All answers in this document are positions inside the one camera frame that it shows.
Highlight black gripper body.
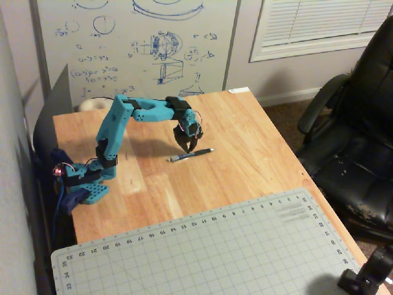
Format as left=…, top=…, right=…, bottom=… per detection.
left=179, top=109, right=204, bottom=140

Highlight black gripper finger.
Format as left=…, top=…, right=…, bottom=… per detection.
left=188, top=134, right=204, bottom=153
left=173, top=126, right=192, bottom=154

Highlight blue and black pen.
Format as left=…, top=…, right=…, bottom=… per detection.
left=168, top=147, right=216, bottom=163

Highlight whiteboard with blue drawings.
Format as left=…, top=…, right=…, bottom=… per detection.
left=29, top=0, right=243, bottom=108

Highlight white tape roll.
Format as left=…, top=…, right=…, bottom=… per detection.
left=79, top=97, right=111, bottom=112

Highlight grey cutting mat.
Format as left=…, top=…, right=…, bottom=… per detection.
left=50, top=186, right=363, bottom=295

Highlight dark blue table clamp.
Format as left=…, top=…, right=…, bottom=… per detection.
left=50, top=148, right=90, bottom=216

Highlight black office chair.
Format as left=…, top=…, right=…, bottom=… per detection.
left=295, top=14, right=393, bottom=244

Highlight white window blinds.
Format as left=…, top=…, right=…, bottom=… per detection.
left=248, top=0, right=393, bottom=63

